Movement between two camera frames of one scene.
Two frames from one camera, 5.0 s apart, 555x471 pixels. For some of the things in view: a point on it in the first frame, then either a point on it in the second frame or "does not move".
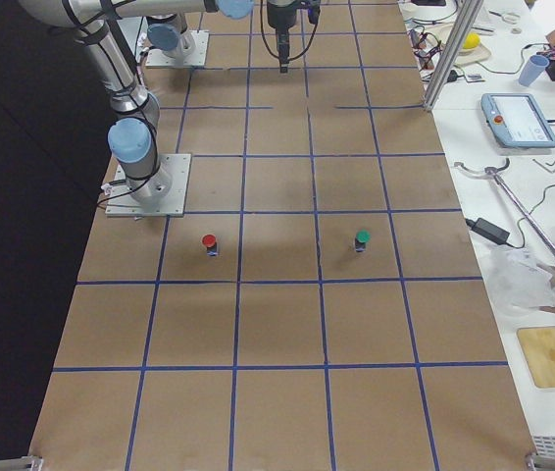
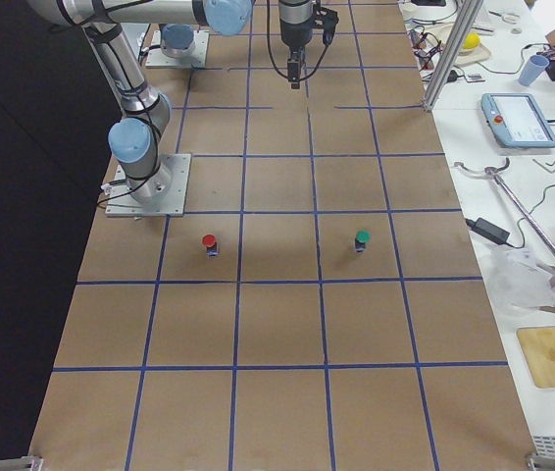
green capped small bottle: [363, 235] does not move
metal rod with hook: [491, 170] does not move
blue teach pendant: [519, 120] does not move
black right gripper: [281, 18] → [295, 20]
